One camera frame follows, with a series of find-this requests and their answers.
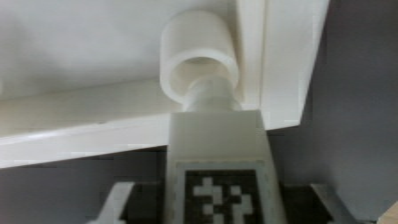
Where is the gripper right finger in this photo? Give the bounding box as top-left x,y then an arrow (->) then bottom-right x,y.
310,184 -> 374,224

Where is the white square table top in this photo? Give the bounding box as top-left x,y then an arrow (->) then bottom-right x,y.
0,0 -> 330,169

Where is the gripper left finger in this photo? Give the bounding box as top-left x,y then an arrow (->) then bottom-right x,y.
86,182 -> 134,224

